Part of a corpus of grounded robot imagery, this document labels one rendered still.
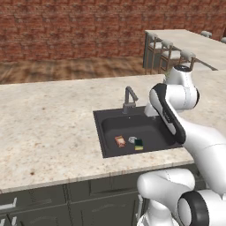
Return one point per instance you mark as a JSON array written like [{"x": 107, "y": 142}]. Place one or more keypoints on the dark green cabinet door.
[
  {"x": 41, "y": 219},
  {"x": 103, "y": 212}
]

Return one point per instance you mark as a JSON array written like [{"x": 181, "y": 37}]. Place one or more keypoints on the orange bar soap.
[{"x": 120, "y": 141}]

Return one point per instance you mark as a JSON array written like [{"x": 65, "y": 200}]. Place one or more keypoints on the grey sink drain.
[{"x": 132, "y": 139}]

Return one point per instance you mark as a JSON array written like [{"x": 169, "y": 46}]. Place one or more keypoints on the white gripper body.
[{"x": 149, "y": 110}]

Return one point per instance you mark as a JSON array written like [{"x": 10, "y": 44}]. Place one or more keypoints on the wooden bar stool grey cushion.
[
  {"x": 224, "y": 40},
  {"x": 206, "y": 33},
  {"x": 152, "y": 47},
  {"x": 168, "y": 54},
  {"x": 188, "y": 57}
]

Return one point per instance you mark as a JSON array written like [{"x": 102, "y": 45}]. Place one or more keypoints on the dark green drawer front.
[{"x": 38, "y": 201}]

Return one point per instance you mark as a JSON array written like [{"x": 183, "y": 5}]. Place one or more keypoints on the grey sink tap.
[{"x": 128, "y": 101}]

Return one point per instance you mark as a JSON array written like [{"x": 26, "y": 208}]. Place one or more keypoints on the dark green sink front panel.
[{"x": 113, "y": 184}]

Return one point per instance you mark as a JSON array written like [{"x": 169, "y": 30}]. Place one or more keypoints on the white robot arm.
[{"x": 203, "y": 141}]

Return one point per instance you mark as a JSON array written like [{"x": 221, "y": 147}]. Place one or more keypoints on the black sink basin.
[{"x": 147, "y": 123}]

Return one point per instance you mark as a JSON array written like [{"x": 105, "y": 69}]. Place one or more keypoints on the yellow and green sponge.
[{"x": 139, "y": 144}]

